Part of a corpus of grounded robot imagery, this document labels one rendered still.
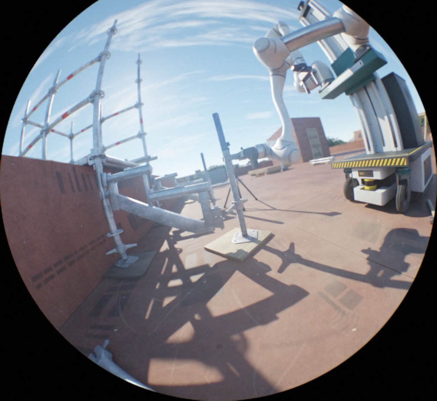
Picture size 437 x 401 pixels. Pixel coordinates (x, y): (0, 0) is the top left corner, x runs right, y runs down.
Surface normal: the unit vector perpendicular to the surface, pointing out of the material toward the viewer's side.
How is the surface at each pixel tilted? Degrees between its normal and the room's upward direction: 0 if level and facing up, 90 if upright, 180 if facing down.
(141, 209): 90
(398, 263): 0
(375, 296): 0
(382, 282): 0
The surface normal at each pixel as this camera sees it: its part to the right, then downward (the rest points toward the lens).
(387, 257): -0.24, -0.97
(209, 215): 0.13, 0.01
